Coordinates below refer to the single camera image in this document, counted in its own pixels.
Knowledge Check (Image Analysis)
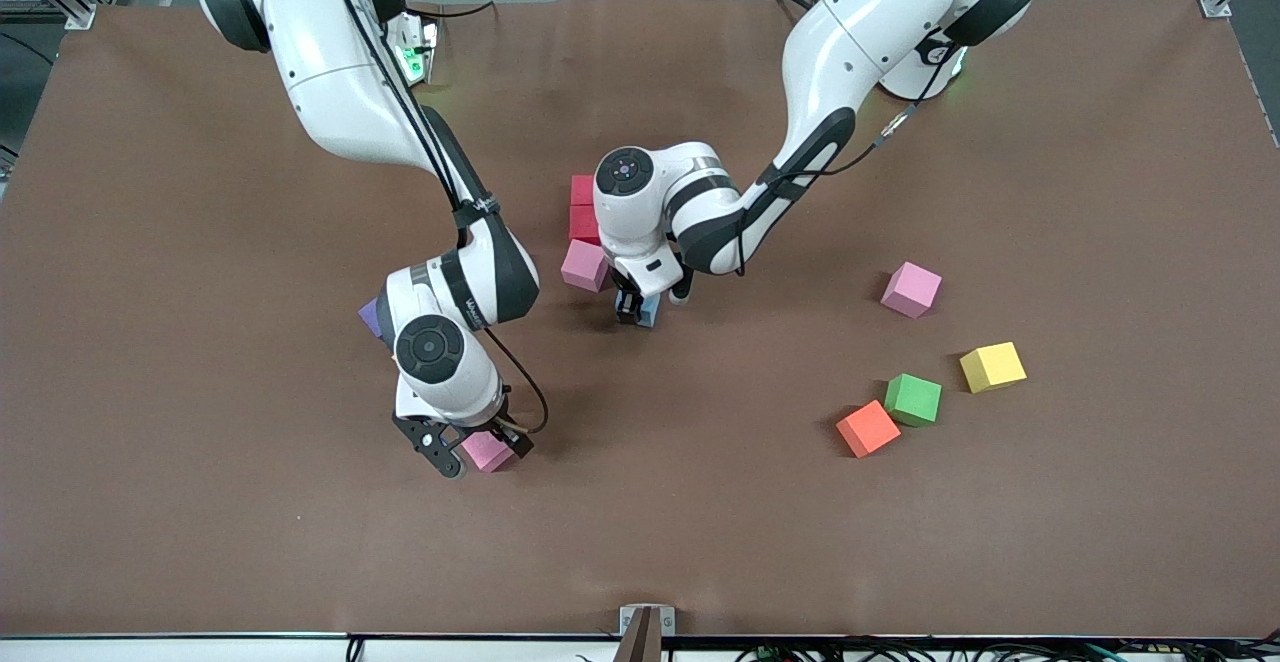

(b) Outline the pink foam block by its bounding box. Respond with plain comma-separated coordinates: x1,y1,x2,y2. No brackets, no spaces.
560,239,611,293
462,430,519,473
881,262,944,320

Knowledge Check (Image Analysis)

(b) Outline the orange foam block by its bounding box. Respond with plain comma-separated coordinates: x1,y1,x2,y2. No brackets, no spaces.
836,400,903,459

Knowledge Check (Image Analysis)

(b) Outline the green foam block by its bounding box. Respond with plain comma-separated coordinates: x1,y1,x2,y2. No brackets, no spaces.
884,374,944,429

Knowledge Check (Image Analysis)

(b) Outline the brown table cover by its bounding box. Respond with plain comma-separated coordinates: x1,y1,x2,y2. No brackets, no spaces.
0,0,1280,638

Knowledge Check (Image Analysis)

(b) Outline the white table edge strip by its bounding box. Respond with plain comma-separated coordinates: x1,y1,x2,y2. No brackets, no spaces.
0,632,1280,662

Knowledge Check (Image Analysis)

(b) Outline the yellow foam block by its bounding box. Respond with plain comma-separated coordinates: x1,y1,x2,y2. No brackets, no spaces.
959,342,1029,395

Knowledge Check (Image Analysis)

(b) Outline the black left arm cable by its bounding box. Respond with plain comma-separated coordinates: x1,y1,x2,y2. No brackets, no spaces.
735,32,961,278

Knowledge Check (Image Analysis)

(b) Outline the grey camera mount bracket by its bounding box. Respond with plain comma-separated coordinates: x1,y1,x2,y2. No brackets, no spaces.
618,604,678,662

